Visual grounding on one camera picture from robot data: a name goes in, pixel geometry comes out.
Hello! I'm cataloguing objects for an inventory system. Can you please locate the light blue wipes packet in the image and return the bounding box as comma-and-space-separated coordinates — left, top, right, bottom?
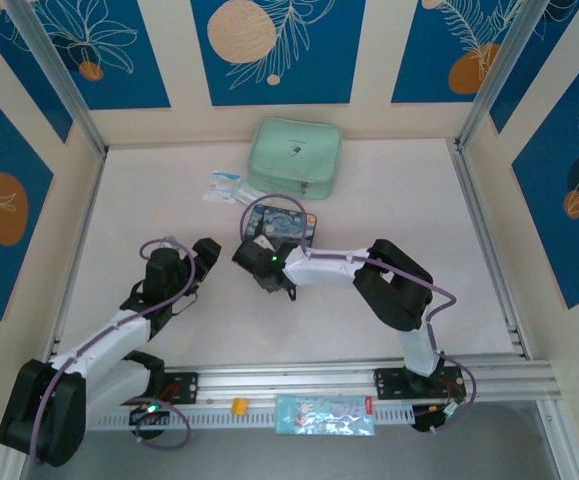
273, 393, 378, 437

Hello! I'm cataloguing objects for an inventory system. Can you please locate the mint green zipper pouch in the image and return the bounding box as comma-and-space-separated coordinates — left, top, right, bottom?
247, 117, 345, 201

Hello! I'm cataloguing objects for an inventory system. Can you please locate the aluminium corner post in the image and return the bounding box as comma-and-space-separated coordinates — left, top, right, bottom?
455, 0, 554, 150
4, 0, 109, 155

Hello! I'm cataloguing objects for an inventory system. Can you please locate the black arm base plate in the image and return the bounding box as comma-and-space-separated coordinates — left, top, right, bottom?
372, 366, 469, 401
161, 370, 202, 407

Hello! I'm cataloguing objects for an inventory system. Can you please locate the aluminium side rail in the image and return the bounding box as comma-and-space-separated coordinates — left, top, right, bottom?
42, 148, 109, 372
446, 138, 531, 360

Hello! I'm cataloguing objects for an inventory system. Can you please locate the starry night painted box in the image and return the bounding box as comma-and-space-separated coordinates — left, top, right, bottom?
241, 201, 319, 252

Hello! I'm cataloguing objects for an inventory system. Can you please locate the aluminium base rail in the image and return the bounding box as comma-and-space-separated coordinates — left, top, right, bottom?
11, 358, 556, 417

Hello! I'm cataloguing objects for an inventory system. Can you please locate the grey slotted cable tray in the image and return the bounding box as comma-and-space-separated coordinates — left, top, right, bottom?
86, 405, 416, 433

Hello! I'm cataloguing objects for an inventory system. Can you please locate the white blue sachet packet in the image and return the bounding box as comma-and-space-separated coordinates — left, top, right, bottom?
202, 170, 243, 204

